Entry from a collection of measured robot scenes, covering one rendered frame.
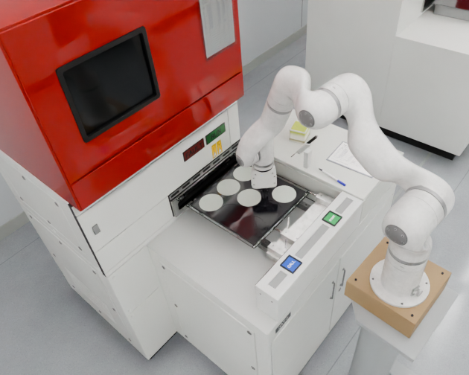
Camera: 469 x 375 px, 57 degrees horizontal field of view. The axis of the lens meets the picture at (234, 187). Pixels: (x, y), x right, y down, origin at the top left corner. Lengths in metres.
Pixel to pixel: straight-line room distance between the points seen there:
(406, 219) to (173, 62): 0.85
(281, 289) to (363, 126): 0.59
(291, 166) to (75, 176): 0.90
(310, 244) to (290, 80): 0.60
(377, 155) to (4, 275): 2.51
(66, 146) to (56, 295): 1.69
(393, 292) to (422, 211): 0.40
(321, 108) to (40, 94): 0.72
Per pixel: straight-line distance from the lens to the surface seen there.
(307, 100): 1.19
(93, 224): 1.58
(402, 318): 1.53
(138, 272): 1.89
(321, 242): 1.58
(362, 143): 1.22
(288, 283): 1.47
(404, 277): 1.46
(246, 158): 1.54
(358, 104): 1.26
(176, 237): 1.81
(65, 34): 1.22
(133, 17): 1.33
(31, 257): 3.15
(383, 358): 1.89
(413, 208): 1.22
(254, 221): 1.72
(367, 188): 1.78
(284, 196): 1.81
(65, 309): 2.80
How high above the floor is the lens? 2.20
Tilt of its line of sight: 44 degrees down
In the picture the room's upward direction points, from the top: 6 degrees counter-clockwise
